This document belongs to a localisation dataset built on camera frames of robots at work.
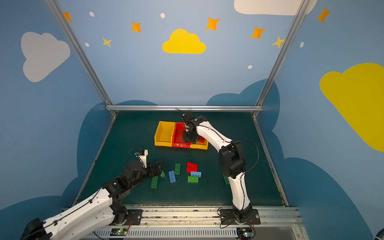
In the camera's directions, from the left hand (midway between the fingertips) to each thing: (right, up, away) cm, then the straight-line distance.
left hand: (159, 163), depth 80 cm
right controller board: (+43, -32, -9) cm, 55 cm away
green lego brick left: (-4, -11, +4) cm, 13 cm away
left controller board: (-17, -30, -10) cm, 36 cm away
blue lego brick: (+5, -10, +10) cm, 15 cm away
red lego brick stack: (+17, -5, +10) cm, 21 cm away
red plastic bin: (+7, +10, +28) cm, 31 cm away
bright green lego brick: (+18, -11, +6) cm, 22 cm away
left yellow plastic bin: (-2, +14, +24) cm, 28 cm away
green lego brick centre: (+9, -6, +10) cm, 15 cm away
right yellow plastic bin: (+23, +8, +17) cm, 30 cm away
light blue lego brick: (+20, -8, +6) cm, 23 cm away
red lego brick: (+23, +14, -15) cm, 31 cm away
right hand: (+15, +13, +13) cm, 23 cm away
